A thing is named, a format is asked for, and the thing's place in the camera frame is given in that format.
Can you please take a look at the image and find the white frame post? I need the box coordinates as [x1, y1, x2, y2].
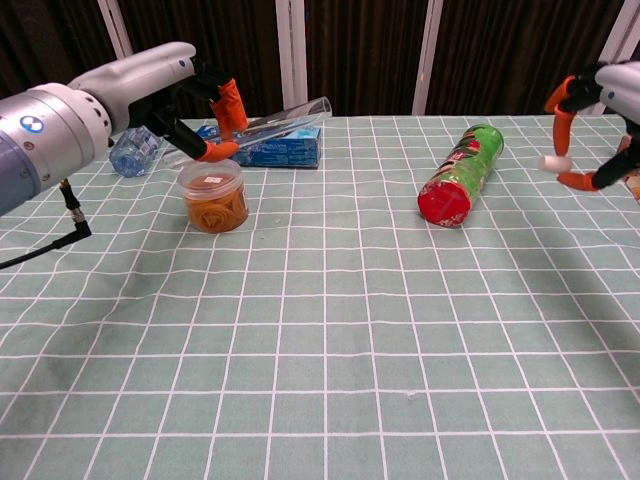
[574, 0, 640, 115]
[412, 0, 445, 117]
[97, 0, 135, 59]
[275, 0, 310, 119]

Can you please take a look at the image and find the blue cookie box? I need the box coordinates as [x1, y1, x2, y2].
[194, 123, 323, 170]

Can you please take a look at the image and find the green white checkered tablecloth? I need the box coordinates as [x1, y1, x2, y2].
[0, 115, 640, 480]

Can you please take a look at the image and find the clear plastic water bottle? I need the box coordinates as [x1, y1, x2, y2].
[108, 124, 166, 179]

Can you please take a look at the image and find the small white cap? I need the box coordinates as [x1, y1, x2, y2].
[538, 155, 571, 174]

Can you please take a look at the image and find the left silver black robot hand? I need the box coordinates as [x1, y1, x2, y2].
[69, 42, 250, 164]

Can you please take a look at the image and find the clear glass test tube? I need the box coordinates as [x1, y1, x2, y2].
[164, 96, 334, 169]

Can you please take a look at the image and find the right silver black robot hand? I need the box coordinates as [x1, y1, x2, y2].
[544, 60, 640, 192]

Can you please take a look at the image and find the green chips can red lid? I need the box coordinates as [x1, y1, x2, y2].
[416, 123, 505, 230]

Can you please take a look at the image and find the orange carton box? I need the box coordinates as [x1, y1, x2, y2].
[617, 134, 640, 201]

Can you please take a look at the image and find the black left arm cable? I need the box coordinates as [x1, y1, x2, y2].
[0, 177, 94, 271]

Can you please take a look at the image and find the clear jar with brown snacks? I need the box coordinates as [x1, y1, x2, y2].
[178, 158, 250, 234]

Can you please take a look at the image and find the dark pleated curtain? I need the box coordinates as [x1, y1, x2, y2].
[0, 0, 640, 122]

